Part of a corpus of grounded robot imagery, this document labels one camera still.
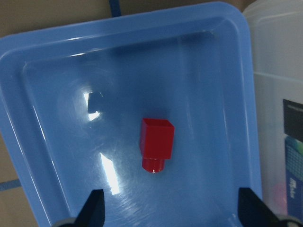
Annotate red block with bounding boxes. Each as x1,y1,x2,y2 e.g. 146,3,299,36
140,118,175,174

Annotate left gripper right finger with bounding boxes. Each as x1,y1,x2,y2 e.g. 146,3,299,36
238,187,303,227

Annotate clear plastic storage box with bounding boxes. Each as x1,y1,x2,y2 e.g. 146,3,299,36
243,0,303,219

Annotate blue plastic tray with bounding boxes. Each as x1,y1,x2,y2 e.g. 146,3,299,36
0,2,262,227

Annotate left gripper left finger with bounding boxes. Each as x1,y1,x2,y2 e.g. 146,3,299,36
53,189,105,227

